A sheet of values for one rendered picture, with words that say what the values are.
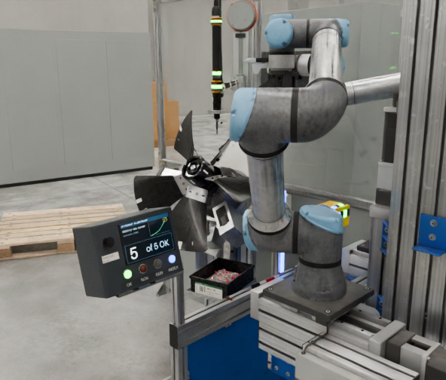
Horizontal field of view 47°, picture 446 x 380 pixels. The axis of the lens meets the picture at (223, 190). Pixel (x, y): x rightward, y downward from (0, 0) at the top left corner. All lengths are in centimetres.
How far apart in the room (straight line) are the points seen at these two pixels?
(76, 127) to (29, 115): 65
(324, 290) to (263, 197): 33
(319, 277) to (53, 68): 640
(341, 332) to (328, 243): 23
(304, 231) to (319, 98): 43
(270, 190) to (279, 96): 26
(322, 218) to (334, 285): 19
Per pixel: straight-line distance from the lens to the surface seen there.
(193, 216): 213
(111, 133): 779
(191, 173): 217
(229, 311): 181
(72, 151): 764
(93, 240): 135
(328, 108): 109
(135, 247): 141
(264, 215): 132
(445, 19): 136
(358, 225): 262
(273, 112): 106
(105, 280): 137
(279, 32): 141
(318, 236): 138
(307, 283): 142
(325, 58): 125
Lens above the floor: 166
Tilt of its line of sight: 14 degrees down
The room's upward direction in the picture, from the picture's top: straight up
